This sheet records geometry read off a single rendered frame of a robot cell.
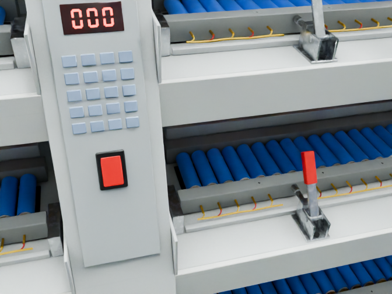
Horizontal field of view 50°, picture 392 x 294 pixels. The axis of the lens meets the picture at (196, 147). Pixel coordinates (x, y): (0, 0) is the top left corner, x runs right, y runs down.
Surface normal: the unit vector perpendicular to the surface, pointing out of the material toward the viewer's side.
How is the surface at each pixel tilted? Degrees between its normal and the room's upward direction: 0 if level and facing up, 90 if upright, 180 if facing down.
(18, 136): 110
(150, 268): 90
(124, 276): 90
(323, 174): 20
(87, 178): 90
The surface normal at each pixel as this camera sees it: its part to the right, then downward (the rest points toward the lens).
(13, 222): 0.03, -0.80
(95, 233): 0.25, 0.28
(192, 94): 0.26, 0.59
